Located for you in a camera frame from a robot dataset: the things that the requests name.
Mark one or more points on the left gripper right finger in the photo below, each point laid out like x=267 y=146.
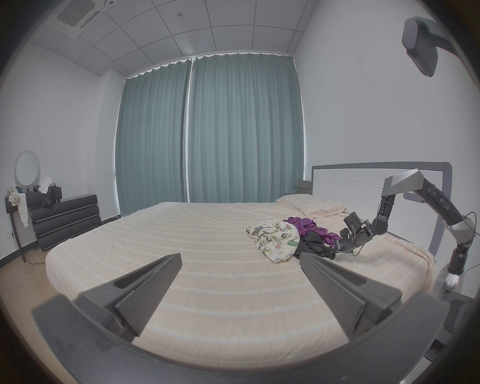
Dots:
x=348 y=300

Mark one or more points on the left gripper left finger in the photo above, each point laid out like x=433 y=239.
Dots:
x=135 y=300

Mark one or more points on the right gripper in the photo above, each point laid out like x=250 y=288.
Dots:
x=354 y=240

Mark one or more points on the black T-shirt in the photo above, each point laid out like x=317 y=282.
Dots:
x=313 y=243

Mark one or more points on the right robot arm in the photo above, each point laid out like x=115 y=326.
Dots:
x=435 y=198

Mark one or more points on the bed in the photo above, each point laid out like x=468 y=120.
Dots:
x=206 y=243

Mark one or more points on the pile of clothes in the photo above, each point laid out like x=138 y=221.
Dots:
x=48 y=193

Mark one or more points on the purple garment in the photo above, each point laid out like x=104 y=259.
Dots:
x=303 y=224

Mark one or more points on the cream pillow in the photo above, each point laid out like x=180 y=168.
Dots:
x=311 y=206

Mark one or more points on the grey bedside table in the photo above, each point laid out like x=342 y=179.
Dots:
x=304 y=186

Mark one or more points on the white printed garment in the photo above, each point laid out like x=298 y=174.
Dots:
x=275 y=240

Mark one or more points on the black chest of drawers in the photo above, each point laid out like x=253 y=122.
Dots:
x=63 y=221

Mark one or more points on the white cloth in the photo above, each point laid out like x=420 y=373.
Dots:
x=23 y=210

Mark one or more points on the black dressing table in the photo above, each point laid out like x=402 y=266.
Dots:
x=15 y=213

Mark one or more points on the blue-green curtain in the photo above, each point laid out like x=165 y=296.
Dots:
x=243 y=131
x=150 y=142

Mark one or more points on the pale printed cloth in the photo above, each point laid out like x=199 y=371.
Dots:
x=12 y=195

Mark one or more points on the round white-framed mirror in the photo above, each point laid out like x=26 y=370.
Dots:
x=27 y=168

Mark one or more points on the ceiling air vent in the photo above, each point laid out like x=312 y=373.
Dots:
x=78 y=15

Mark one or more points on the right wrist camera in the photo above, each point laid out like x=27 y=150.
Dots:
x=354 y=219

